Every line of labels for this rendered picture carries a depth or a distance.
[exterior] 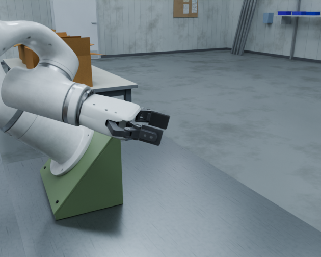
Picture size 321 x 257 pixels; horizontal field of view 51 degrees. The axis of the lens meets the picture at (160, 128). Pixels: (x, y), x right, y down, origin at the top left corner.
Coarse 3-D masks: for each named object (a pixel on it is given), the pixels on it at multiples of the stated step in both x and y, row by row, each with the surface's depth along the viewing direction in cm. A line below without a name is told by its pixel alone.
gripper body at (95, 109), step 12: (84, 96) 64; (96, 96) 67; (84, 108) 63; (96, 108) 62; (108, 108) 63; (120, 108) 64; (132, 108) 66; (84, 120) 63; (96, 120) 62; (120, 120) 61; (108, 132) 63
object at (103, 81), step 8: (8, 64) 372; (16, 64) 372; (24, 64) 372; (96, 72) 322; (104, 72) 322; (96, 80) 286; (104, 80) 286; (112, 80) 286; (120, 80) 286; (96, 88) 256; (104, 88) 258; (112, 88) 261; (120, 88) 264; (128, 88) 268; (112, 96) 268; (128, 96) 274
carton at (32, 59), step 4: (24, 48) 336; (28, 52) 325; (32, 52) 311; (28, 56) 328; (32, 56) 313; (36, 56) 314; (28, 60) 331; (32, 60) 315; (36, 60) 315; (28, 64) 335; (32, 64) 318; (36, 64) 316; (28, 68) 338; (32, 68) 322
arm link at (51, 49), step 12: (0, 24) 56; (12, 24) 58; (24, 24) 59; (36, 24) 61; (0, 36) 55; (12, 36) 57; (24, 36) 59; (36, 36) 62; (48, 36) 64; (0, 48) 55; (36, 48) 67; (48, 48) 66; (60, 48) 67; (48, 60) 67; (60, 60) 67; (72, 60) 69; (72, 72) 69
